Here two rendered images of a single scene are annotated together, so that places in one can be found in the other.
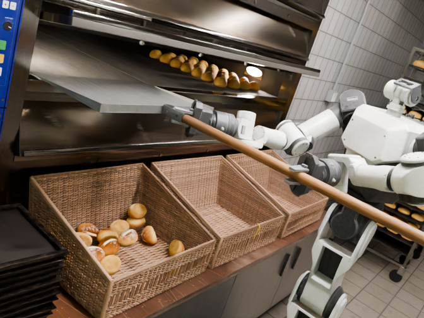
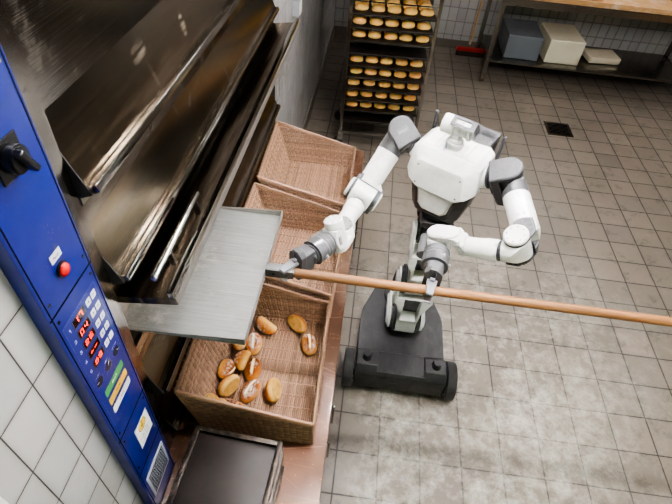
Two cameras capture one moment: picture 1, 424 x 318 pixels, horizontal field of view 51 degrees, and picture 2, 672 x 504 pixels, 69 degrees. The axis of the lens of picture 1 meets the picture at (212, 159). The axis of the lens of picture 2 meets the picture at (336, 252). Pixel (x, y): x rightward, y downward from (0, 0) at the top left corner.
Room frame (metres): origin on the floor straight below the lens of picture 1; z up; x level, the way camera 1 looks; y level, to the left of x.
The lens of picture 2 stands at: (0.44, 0.53, 2.35)
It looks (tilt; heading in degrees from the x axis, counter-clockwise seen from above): 45 degrees down; 330
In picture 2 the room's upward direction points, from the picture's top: 6 degrees clockwise
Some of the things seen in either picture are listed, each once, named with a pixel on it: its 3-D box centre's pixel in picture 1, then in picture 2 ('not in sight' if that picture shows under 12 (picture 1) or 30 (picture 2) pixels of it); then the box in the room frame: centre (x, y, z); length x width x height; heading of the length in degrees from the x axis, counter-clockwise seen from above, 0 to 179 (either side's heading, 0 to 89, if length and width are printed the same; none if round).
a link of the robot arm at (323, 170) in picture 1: (313, 174); (434, 271); (1.23, -0.29, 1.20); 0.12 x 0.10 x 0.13; 138
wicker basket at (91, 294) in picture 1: (125, 228); (262, 352); (1.47, 0.22, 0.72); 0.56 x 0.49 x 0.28; 149
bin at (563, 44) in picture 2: not in sight; (559, 43); (4.12, -4.05, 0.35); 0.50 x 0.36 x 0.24; 149
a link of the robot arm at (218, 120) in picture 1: (207, 122); (309, 256); (1.45, 0.05, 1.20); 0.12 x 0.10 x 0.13; 113
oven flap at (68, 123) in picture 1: (191, 124); (227, 191); (2.09, 0.15, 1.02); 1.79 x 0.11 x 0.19; 148
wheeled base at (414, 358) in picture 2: not in sight; (402, 325); (1.66, -0.62, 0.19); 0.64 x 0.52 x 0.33; 148
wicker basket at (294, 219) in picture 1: (275, 188); (309, 171); (2.47, -0.41, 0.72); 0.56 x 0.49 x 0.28; 149
